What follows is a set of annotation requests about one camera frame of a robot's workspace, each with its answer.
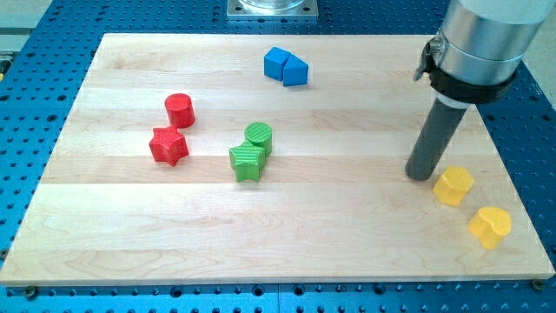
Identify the light wooden board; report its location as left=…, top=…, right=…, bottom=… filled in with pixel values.
left=1, top=33, right=554, bottom=286

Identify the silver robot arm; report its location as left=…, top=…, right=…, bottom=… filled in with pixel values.
left=414, top=0, right=555, bottom=104

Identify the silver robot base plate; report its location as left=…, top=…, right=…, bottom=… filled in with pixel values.
left=226, top=0, right=319, bottom=19

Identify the blue perforated metal table plate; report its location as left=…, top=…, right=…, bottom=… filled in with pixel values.
left=1, top=1, right=555, bottom=312

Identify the red cylinder block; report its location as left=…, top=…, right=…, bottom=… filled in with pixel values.
left=164, top=93, right=195, bottom=129

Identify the green cylinder block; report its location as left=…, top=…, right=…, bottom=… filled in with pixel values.
left=244, top=122, right=273, bottom=157

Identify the red star block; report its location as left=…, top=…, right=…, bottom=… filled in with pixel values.
left=149, top=125, right=189, bottom=166

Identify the blue cube block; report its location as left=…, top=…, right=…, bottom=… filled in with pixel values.
left=263, top=47, right=291, bottom=81

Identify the yellow hexagon block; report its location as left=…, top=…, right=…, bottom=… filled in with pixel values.
left=433, top=166, right=474, bottom=206

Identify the green star block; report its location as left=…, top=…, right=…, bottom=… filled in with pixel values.
left=229, top=141, right=266, bottom=182

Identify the blue triangle block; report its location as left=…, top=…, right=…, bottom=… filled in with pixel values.
left=282, top=55, right=308, bottom=86

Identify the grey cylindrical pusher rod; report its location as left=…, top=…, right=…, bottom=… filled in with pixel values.
left=405, top=97, right=469, bottom=181

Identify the yellow heart block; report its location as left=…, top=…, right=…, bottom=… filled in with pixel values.
left=467, top=206, right=513, bottom=250

